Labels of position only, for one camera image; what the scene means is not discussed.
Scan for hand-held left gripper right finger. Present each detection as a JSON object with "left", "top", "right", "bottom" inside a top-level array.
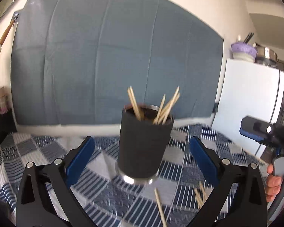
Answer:
[{"left": 189, "top": 135, "right": 268, "bottom": 227}]

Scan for person's right hand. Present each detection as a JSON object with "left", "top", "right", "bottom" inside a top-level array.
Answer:
[{"left": 264, "top": 164, "right": 284, "bottom": 202}]

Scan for group of wooden chopsticks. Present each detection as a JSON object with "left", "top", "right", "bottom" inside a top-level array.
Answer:
[{"left": 127, "top": 86, "right": 181, "bottom": 126}]

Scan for dark utensils in colander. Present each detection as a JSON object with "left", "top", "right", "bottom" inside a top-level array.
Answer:
[{"left": 243, "top": 32, "right": 255, "bottom": 43}]

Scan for white refrigerator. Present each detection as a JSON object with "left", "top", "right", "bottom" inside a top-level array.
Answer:
[{"left": 211, "top": 59, "right": 284, "bottom": 162}]

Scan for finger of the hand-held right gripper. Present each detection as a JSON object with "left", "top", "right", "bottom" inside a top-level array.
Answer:
[{"left": 239, "top": 115, "right": 275, "bottom": 147}]

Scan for wooden hairbrush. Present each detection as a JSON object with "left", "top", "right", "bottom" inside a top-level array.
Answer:
[{"left": 0, "top": 12, "right": 20, "bottom": 81}]

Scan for purple colander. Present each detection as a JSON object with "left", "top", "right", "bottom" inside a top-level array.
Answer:
[{"left": 230, "top": 42, "right": 257, "bottom": 58}]

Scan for white bowl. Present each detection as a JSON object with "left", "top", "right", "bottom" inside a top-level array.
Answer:
[{"left": 232, "top": 52, "right": 255, "bottom": 63}]

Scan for black shelf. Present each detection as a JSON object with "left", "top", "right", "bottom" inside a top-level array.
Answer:
[{"left": 0, "top": 109, "right": 17, "bottom": 148}]

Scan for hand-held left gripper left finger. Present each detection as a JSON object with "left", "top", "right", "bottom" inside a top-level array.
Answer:
[{"left": 15, "top": 136, "right": 95, "bottom": 227}]

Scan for metal pot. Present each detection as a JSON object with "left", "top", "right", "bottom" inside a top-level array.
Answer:
[{"left": 255, "top": 45, "right": 279, "bottom": 66}]

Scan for grey-blue padded panel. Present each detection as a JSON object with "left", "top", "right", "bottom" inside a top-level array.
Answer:
[{"left": 11, "top": 0, "right": 224, "bottom": 127}]

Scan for blue white patterned tablecloth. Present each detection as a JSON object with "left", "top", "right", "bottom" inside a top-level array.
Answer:
[{"left": 0, "top": 122, "right": 271, "bottom": 227}]

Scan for pale wooden chopstick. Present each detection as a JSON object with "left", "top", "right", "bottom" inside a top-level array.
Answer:
[
  {"left": 193, "top": 189, "right": 203, "bottom": 208},
  {"left": 154, "top": 188, "right": 168, "bottom": 227},
  {"left": 199, "top": 182, "right": 207, "bottom": 199}
]

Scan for black cylindrical utensil holder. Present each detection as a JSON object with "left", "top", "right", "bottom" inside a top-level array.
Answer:
[{"left": 115, "top": 104, "right": 175, "bottom": 185}]

